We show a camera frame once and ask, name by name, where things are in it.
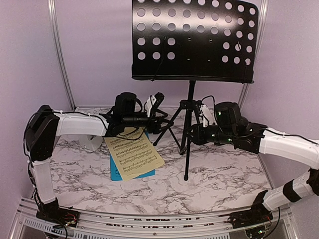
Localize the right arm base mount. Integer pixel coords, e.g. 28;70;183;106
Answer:
227;190;273;229

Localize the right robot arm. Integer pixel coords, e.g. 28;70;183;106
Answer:
186;102;319;223

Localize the aluminium frame post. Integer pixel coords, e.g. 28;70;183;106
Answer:
47;0;76;110
238;0;269;110

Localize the yellow sheet music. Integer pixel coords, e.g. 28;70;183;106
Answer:
104;126;165;182

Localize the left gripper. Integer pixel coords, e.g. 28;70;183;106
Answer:
123;109;174;134

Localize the blue sheet music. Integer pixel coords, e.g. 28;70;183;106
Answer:
109;131;157;182

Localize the black music stand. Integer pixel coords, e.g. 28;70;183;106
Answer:
131;0;260;181

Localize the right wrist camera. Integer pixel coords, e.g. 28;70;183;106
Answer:
199;104;216;127

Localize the white metronome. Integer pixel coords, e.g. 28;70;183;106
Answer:
79;135;103;152

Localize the aluminium front rail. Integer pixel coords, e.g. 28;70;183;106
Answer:
8;198;300;239

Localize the right aluminium frame post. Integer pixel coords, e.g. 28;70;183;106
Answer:
238;0;269;110

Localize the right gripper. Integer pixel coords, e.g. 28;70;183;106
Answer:
184;122;236;145

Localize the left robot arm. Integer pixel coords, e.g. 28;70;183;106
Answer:
23;92;167;222

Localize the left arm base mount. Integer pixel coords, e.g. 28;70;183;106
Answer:
36;198;80;227

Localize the left aluminium frame post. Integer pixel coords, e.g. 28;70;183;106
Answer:
47;0;76;110

